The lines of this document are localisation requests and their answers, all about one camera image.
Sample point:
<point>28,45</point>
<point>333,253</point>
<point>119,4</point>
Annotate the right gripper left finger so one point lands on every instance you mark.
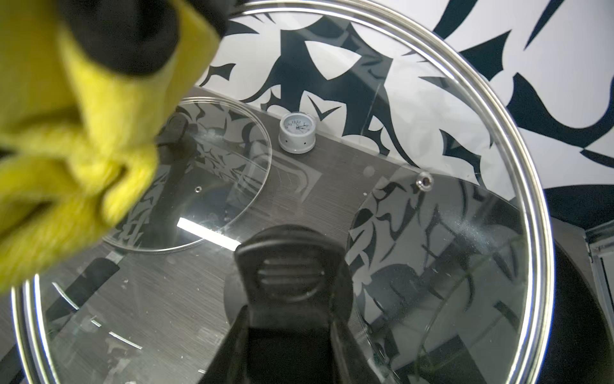
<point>229,363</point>

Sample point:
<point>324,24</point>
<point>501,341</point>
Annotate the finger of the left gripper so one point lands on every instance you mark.
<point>135,37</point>

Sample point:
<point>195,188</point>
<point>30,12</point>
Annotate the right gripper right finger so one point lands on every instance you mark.
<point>349,362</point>

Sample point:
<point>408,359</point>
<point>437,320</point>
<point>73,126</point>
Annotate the yellow microfiber cloth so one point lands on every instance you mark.
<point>79,142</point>

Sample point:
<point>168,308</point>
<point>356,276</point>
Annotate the glass pot lid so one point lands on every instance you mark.
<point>215,156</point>
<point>418,172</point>

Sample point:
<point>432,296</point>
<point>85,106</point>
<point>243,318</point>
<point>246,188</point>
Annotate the left black frying pan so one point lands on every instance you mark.
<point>144,305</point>

